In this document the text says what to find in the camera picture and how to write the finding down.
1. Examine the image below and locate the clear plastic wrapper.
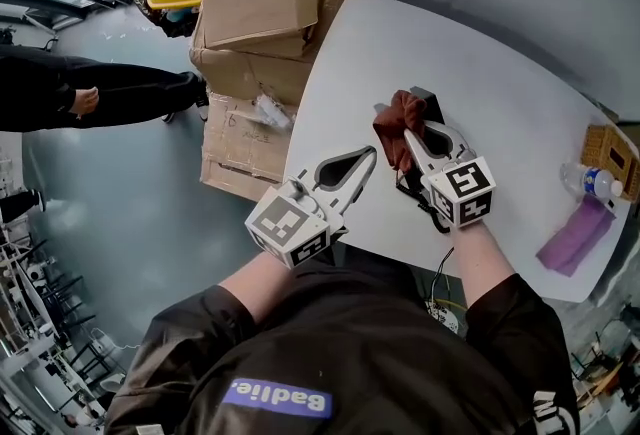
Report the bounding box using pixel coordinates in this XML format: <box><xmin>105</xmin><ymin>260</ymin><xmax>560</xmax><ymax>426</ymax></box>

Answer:
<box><xmin>251</xmin><ymin>91</ymin><xmax>295</xmax><ymax>130</ymax></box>

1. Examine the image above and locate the brown cloth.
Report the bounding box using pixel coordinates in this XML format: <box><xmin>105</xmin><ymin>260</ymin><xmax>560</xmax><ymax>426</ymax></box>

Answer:
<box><xmin>371</xmin><ymin>89</ymin><xmax>429</xmax><ymax>174</ymax></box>

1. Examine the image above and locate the person's right forearm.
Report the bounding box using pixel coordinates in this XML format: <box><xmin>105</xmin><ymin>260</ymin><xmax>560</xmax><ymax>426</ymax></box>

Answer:
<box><xmin>446</xmin><ymin>221</ymin><xmax>517</xmax><ymax>322</ymax></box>

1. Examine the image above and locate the large worn cardboard box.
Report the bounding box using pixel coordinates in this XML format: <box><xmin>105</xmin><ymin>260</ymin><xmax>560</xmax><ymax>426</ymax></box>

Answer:
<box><xmin>188</xmin><ymin>0</ymin><xmax>364</xmax><ymax>107</ymax></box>

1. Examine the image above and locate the person's black shirt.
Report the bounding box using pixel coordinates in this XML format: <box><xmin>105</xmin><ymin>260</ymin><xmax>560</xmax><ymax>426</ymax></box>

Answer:
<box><xmin>103</xmin><ymin>242</ymin><xmax>581</xmax><ymax>435</ymax></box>

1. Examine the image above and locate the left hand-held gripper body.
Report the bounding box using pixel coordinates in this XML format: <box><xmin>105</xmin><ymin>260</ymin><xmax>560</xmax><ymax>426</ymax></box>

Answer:
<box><xmin>244</xmin><ymin>167</ymin><xmax>348</xmax><ymax>270</ymax></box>

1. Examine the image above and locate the clear plastic water bottle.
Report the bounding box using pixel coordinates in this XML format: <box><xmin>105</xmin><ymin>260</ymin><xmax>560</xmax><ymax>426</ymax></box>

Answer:
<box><xmin>559</xmin><ymin>161</ymin><xmax>626</xmax><ymax>205</ymax></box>

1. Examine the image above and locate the woven wicker tissue box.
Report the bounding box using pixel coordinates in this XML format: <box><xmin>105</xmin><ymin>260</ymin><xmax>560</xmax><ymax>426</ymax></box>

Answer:
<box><xmin>579</xmin><ymin>122</ymin><xmax>640</xmax><ymax>203</ymax></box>

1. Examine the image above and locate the metal rack with clutter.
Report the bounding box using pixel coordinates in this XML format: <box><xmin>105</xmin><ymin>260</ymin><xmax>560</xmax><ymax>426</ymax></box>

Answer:
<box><xmin>0</xmin><ymin>222</ymin><xmax>126</xmax><ymax>435</ymax></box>

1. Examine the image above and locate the small plain cardboard box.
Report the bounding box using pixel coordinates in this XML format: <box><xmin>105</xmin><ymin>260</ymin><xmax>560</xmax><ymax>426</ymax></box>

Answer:
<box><xmin>199</xmin><ymin>0</ymin><xmax>322</xmax><ymax>50</ymax></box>

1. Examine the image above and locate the person's left forearm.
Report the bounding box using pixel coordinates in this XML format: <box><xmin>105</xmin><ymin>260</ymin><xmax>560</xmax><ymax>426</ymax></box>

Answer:
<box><xmin>218</xmin><ymin>248</ymin><xmax>302</xmax><ymax>327</ymax></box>

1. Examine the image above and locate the thin black cable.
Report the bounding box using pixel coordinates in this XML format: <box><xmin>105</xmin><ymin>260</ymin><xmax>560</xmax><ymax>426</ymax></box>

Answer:
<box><xmin>429</xmin><ymin>246</ymin><xmax>457</xmax><ymax>300</ymax></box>

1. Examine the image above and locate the purple folded cloth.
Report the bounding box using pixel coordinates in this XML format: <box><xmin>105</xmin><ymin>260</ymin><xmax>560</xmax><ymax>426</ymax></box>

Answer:
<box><xmin>535</xmin><ymin>195</ymin><xmax>618</xmax><ymax>278</ymax></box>

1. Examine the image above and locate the taped cardboard box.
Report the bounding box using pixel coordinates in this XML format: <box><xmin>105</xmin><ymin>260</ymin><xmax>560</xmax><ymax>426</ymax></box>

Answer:
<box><xmin>198</xmin><ymin>90</ymin><xmax>303</xmax><ymax>203</ymax></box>

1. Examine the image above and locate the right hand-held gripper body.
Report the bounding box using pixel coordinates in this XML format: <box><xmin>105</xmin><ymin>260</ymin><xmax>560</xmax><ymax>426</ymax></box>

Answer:
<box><xmin>421</xmin><ymin>150</ymin><xmax>497</xmax><ymax>229</ymax></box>

